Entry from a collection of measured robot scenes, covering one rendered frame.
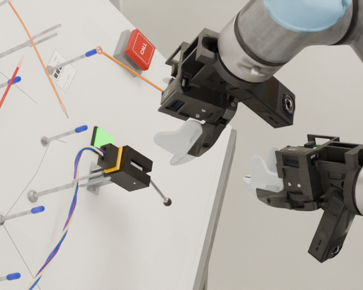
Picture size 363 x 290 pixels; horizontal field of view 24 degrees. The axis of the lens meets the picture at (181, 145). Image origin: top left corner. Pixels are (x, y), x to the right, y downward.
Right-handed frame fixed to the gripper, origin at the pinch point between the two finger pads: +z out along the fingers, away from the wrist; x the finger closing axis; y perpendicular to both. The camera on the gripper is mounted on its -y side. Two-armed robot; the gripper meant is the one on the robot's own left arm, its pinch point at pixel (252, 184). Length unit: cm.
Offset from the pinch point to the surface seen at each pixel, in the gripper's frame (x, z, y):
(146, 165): 9.0, 11.4, 4.9
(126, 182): 12.4, 12.5, 3.4
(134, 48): -3.3, 24.2, 18.9
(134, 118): -0.5, 24.3, 8.1
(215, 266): -63, 83, -60
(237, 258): -69, 80, -60
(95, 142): 10.4, 20.6, 8.1
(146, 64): -4.7, 23.8, 16.0
